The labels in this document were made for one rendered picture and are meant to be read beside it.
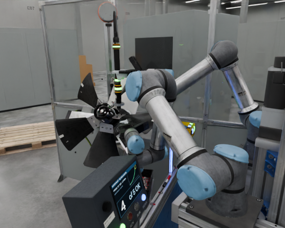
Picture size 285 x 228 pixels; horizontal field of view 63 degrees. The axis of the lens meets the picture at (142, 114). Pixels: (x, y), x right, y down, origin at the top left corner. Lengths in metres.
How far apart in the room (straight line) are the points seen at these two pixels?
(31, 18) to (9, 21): 1.07
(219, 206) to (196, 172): 0.22
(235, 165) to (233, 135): 1.24
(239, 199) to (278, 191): 0.18
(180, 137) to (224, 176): 0.18
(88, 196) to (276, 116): 0.74
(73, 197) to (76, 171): 2.32
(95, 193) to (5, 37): 6.26
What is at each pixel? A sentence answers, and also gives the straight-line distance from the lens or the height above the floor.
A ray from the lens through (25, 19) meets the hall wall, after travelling 13.82.
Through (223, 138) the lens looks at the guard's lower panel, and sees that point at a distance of 2.08.
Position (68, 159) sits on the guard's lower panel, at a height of 0.31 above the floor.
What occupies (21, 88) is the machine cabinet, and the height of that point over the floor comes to 0.55.
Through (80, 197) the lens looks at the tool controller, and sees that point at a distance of 0.66.
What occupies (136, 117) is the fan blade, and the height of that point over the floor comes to 1.19.
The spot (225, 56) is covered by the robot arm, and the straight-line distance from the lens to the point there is 1.21.
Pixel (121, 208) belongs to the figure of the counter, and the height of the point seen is 1.16.
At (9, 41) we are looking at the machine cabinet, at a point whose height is 1.72.
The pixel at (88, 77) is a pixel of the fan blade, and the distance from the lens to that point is 1.69.
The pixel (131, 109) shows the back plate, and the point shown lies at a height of 1.16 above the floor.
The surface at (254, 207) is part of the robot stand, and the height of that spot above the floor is 1.04.
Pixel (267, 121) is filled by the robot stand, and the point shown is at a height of 1.33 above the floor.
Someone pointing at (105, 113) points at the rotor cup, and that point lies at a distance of 1.46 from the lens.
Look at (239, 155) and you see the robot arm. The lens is 0.84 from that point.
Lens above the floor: 1.62
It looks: 17 degrees down
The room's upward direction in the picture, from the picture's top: 1 degrees counter-clockwise
